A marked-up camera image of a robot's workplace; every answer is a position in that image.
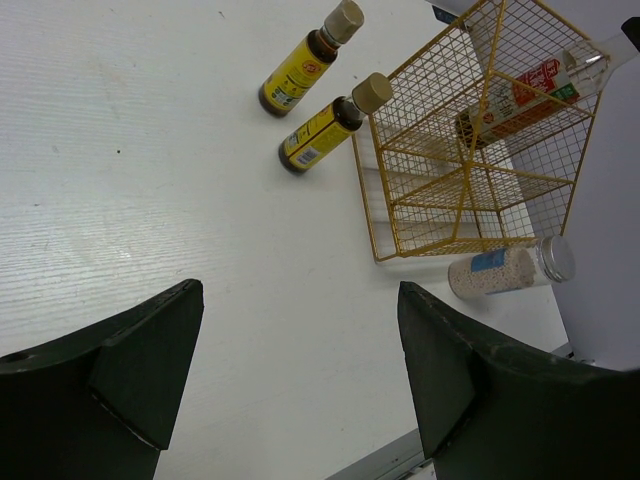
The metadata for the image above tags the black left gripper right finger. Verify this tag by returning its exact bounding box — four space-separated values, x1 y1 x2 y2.
397 282 639 479

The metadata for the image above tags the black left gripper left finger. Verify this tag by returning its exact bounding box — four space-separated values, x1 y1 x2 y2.
1 279 204 479

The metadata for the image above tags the white granule jar silver lid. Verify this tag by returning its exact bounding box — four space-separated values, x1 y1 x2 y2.
448 235 576 299

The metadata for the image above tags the dark sauce bottle red label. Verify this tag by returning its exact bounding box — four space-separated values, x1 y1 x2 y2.
454 43 612 149

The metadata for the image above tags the front small yellow-label bottle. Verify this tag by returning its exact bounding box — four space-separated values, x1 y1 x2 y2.
278 72 393 175

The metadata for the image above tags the small yellow-label bottle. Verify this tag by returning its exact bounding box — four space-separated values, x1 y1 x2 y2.
278 72 393 175
258 1 365 117

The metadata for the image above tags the rear small yellow-label bottle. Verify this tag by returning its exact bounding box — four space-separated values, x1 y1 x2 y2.
258 1 365 117

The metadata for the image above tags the yellow wire rack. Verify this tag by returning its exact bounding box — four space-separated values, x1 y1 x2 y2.
352 1 601 262

